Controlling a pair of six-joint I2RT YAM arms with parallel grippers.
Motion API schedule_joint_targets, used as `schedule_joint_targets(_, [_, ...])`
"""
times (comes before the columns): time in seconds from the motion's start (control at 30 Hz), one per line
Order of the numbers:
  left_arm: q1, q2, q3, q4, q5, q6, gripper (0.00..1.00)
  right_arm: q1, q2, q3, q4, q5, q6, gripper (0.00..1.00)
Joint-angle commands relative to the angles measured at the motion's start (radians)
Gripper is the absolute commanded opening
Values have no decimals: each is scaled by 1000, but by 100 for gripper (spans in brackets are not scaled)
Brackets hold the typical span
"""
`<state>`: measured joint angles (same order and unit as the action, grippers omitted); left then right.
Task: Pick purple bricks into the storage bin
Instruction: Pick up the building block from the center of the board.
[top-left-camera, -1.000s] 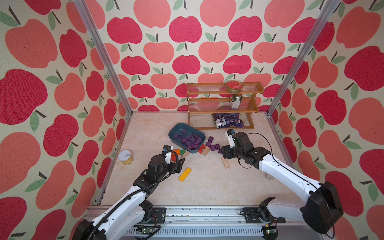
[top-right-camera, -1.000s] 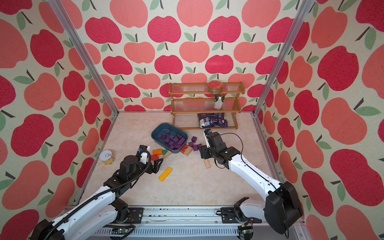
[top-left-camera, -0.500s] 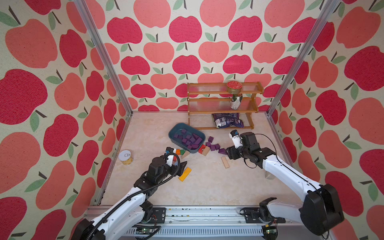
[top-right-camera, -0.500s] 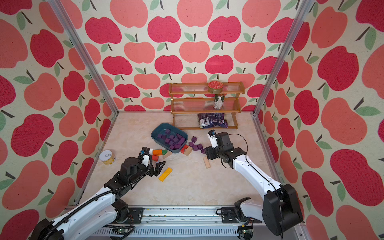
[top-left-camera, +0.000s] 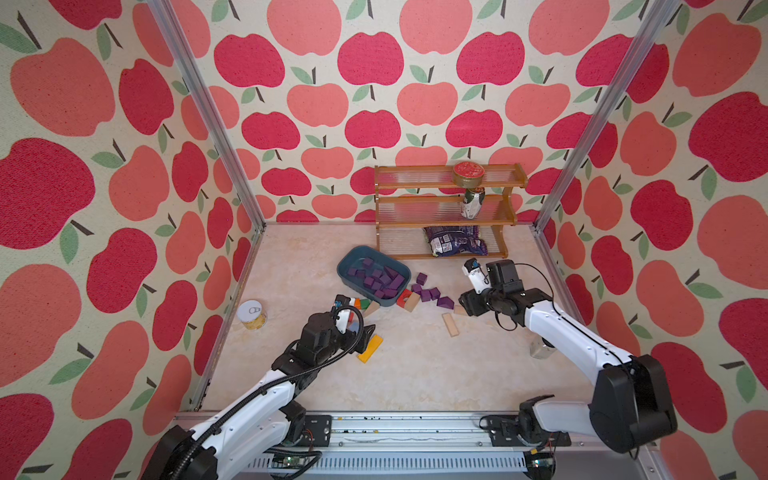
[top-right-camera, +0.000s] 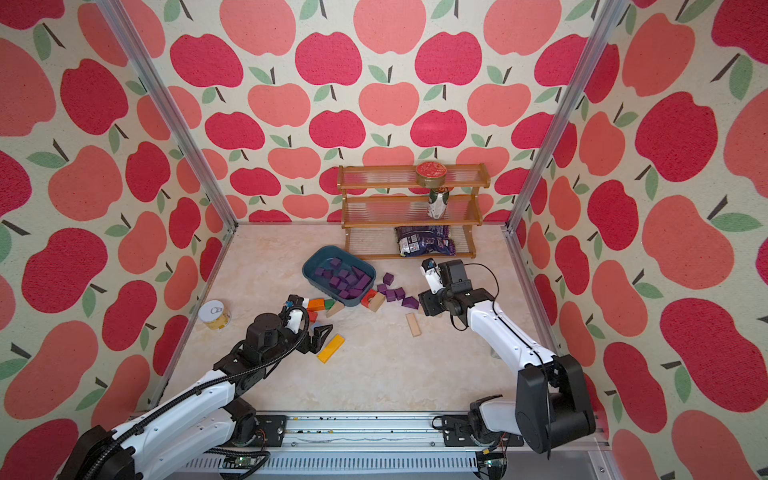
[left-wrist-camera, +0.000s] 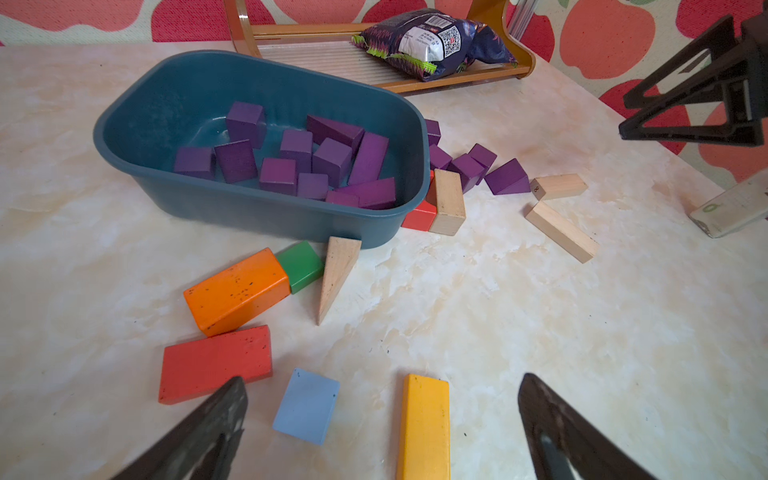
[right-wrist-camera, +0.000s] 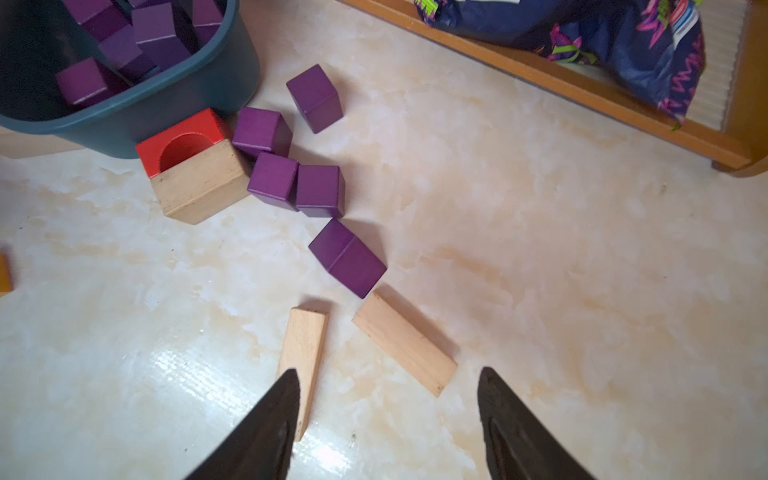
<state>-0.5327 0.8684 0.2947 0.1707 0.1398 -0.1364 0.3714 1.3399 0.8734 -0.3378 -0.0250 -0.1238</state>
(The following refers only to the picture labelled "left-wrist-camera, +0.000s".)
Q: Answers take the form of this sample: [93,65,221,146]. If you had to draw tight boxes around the natural wood long block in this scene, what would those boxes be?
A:
[524,201,599,264]

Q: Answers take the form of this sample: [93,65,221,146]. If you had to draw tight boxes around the purple snack bag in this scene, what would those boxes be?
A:
[352,8,517,82]

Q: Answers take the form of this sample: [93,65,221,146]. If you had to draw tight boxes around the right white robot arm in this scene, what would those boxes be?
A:
[619,12,767,238]

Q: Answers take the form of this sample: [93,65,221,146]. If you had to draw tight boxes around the natural wood triangle block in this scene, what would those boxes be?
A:
[317,236,362,325]

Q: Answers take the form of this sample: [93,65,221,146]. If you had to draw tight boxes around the lone purple cube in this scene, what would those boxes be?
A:
[425,119,442,146]

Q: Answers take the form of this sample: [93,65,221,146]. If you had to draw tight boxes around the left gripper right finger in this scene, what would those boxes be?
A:
[518,373,653,479]

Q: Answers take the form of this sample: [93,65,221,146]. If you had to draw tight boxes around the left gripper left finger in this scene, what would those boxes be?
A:
[115,376,248,479]

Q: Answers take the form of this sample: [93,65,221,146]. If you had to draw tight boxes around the green block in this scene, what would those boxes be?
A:
[276,241,325,294]

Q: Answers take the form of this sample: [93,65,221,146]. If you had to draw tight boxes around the natural wood short block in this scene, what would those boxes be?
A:
[428,170,466,236]

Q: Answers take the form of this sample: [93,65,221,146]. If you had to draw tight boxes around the yellow long block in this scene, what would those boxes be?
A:
[396,374,451,479]

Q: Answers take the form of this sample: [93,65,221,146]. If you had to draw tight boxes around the orange block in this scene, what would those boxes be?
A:
[183,248,291,337]

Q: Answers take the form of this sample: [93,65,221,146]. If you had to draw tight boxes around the teal plastic storage bin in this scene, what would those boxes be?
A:
[93,50,430,248]

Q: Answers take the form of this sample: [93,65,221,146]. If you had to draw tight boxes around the red arch block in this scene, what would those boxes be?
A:
[401,170,437,232]

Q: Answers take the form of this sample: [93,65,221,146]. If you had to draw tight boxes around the natural wood flat block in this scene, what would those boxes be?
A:
[530,174,588,201]

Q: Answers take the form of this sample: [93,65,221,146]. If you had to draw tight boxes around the purple cube pile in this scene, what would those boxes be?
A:
[468,143,497,176]
[447,154,484,193]
[429,145,453,170]
[311,138,352,188]

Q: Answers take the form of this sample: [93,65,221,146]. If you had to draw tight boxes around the light blue block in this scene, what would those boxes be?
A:
[273,368,340,446]

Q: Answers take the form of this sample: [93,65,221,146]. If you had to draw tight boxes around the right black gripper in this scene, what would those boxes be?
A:
[619,11,767,147]

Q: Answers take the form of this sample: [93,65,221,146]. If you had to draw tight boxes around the purple wedge block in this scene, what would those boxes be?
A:
[306,115,365,152]

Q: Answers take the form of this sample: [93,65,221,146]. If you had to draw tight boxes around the wooden three-tier shelf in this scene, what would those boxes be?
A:
[224,0,536,94]

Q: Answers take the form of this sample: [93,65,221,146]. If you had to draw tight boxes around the purple cube pile top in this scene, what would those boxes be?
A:
[429,145,453,170]

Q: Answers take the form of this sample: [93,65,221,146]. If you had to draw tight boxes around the purple triangle block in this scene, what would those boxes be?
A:
[325,190,359,208]

